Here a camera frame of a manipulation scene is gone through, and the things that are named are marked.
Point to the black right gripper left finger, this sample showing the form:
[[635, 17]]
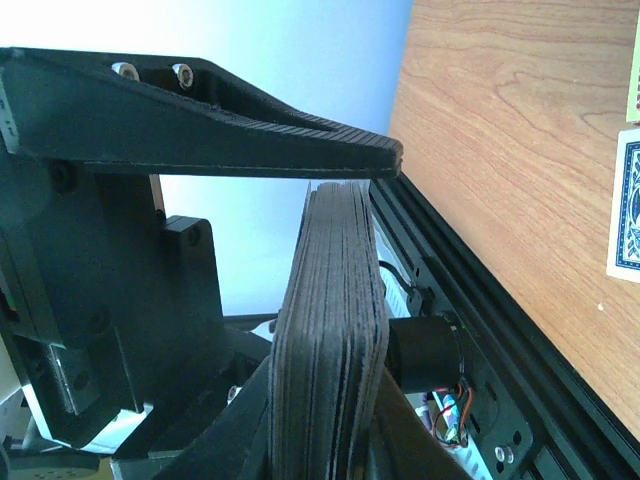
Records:
[[233, 447]]

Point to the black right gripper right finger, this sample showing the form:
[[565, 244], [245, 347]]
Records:
[[400, 446]]

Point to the blue card box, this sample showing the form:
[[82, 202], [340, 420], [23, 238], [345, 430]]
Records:
[[623, 243]]

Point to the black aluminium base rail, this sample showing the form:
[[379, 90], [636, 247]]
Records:
[[533, 416]]

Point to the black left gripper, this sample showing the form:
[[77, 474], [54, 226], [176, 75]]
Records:
[[110, 307]]

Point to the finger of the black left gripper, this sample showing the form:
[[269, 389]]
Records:
[[154, 114]]

